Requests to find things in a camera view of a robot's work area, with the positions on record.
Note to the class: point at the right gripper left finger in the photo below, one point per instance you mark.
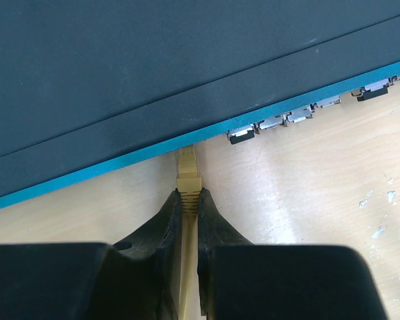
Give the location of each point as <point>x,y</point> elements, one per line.
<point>135,278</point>

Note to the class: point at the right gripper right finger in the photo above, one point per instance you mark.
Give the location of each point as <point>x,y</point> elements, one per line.
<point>241,280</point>

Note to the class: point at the large rack network switch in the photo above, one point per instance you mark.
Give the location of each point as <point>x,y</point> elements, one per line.
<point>88,87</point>

